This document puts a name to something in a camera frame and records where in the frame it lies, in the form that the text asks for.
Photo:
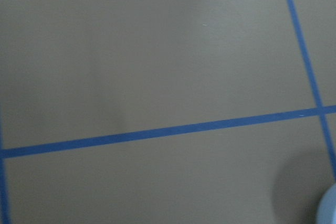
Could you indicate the blue bowl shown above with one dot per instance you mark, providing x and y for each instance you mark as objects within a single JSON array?
[{"x": 326, "y": 208}]

